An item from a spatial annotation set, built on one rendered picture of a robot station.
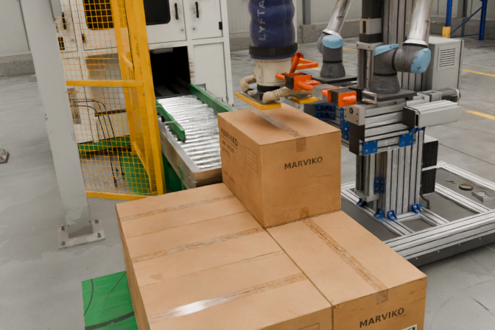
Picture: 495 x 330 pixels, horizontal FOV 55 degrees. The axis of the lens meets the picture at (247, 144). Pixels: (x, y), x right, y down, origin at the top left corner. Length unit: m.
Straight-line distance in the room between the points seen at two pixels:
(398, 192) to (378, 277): 1.15
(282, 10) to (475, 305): 1.74
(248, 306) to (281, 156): 0.69
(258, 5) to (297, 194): 0.86
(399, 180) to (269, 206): 1.03
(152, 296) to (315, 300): 0.58
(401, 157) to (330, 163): 0.75
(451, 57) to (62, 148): 2.40
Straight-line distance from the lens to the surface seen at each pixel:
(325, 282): 1.85
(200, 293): 1.83
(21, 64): 11.24
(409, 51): 2.40
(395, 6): 2.67
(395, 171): 2.91
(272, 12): 2.19
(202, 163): 3.04
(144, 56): 3.28
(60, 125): 3.26
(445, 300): 2.78
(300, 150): 2.14
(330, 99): 1.83
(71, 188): 3.39
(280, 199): 2.18
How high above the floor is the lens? 1.61
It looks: 19 degrees down
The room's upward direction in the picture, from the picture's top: 4 degrees counter-clockwise
